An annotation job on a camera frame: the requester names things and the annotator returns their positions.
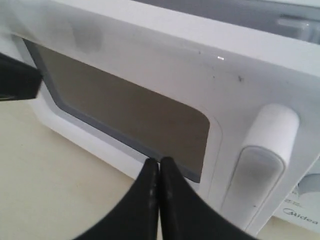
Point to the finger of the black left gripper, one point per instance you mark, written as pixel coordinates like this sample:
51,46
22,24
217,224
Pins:
18,80

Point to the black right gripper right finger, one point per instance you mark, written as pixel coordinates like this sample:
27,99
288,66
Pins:
184,215

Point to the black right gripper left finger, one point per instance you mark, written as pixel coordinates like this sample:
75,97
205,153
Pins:
135,217

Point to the white microwave door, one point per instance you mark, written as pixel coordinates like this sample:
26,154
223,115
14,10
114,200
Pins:
122,79

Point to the white Midea microwave oven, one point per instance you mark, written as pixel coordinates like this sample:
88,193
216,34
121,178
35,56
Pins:
265,103

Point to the lower white timer knob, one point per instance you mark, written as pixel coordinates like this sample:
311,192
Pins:
309,186

